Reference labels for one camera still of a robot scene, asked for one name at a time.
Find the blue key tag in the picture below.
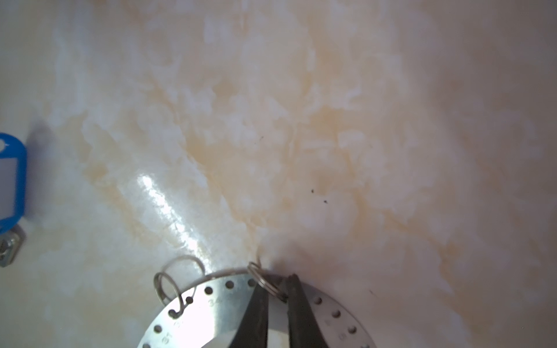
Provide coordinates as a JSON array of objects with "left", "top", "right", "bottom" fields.
[{"left": 1, "top": 133, "right": 27, "bottom": 234}]

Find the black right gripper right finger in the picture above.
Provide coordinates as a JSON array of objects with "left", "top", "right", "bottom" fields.
[{"left": 286, "top": 274, "right": 328, "bottom": 348}]

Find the silver split key ring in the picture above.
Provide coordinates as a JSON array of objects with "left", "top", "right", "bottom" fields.
[{"left": 247, "top": 262, "right": 289, "bottom": 303}]

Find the silver perforated metal ring disc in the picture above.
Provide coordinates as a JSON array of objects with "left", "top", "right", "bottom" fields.
[{"left": 139, "top": 264, "right": 376, "bottom": 347}]

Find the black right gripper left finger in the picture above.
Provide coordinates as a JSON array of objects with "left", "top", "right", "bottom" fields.
[{"left": 229, "top": 285, "right": 269, "bottom": 348}]

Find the silver key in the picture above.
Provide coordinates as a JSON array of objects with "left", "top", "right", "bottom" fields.
[{"left": 0, "top": 224, "right": 26, "bottom": 268}]

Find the small silver split ring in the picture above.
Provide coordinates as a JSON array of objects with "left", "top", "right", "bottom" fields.
[{"left": 153, "top": 254, "right": 206, "bottom": 319}]

